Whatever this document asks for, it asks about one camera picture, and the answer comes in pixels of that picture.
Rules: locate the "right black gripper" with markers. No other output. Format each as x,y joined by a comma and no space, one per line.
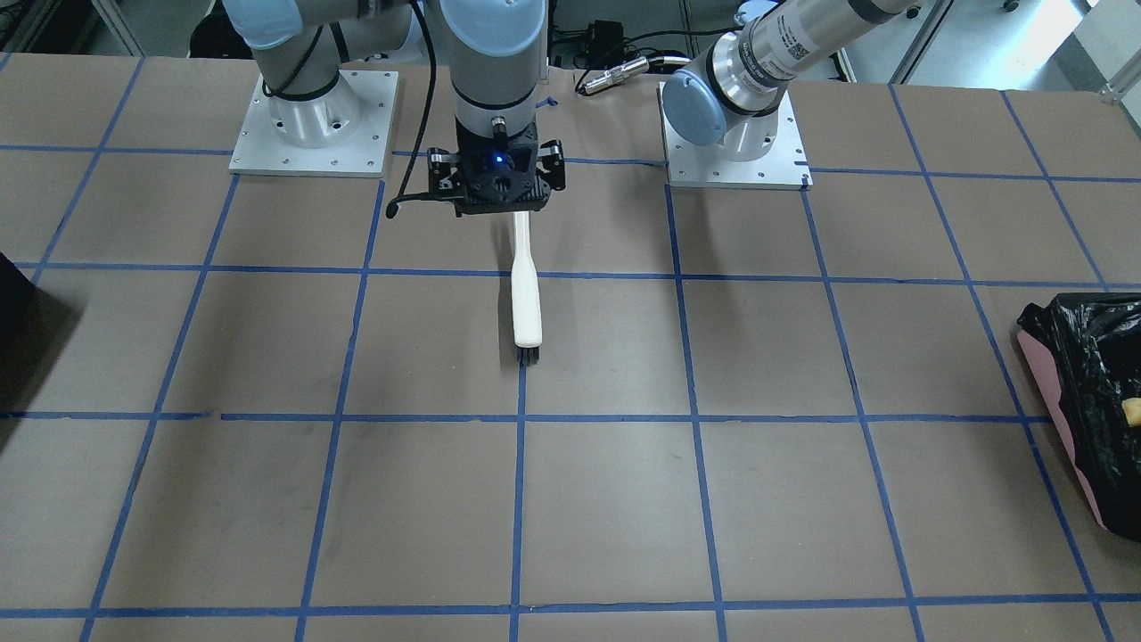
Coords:
442,173

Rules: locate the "white hand brush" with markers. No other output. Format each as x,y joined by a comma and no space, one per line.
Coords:
525,301

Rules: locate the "pale curved bread piece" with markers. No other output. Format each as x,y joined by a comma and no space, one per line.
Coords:
1132,411

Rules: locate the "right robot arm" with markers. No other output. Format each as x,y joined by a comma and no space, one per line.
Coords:
495,54

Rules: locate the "black bin far side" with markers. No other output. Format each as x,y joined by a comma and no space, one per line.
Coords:
17,293

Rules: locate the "black bag pink bin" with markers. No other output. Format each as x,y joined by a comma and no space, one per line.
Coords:
1082,349

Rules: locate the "black power adapter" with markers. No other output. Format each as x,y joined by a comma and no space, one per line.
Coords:
603,44

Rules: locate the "silver cable connector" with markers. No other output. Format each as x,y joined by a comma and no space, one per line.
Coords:
608,79

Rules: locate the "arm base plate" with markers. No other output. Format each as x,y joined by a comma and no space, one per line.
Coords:
344,133
765,153

